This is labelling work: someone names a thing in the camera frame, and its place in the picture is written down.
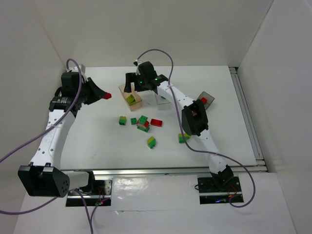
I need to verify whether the grey transparent container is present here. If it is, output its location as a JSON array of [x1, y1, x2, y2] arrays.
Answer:
[[197, 91, 215, 110]]

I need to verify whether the yellow green red lego stack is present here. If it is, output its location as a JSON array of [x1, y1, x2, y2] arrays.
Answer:
[[178, 133, 191, 143]]

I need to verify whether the clear transparent container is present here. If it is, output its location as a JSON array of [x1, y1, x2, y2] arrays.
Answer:
[[155, 94, 172, 111]]

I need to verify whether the lime green lego cube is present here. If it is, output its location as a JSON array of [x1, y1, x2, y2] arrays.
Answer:
[[126, 94, 136, 105]]

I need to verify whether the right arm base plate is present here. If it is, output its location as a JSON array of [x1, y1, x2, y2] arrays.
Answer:
[[194, 176, 244, 205]]

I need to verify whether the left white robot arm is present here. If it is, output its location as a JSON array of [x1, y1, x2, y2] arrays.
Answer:
[[18, 71, 111, 197]]

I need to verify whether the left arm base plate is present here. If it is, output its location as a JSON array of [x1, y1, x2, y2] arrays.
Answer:
[[65, 178, 113, 207]]

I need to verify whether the aluminium front rail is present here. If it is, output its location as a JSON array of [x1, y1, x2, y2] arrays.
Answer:
[[58, 166, 269, 177]]

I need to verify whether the orange transparent container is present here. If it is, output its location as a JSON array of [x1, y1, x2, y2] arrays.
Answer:
[[118, 84, 142, 112]]

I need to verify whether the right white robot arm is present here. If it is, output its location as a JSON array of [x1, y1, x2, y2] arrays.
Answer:
[[124, 60, 234, 188]]

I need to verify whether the aluminium side rail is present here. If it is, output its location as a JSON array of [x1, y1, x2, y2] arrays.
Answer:
[[229, 67, 266, 166]]

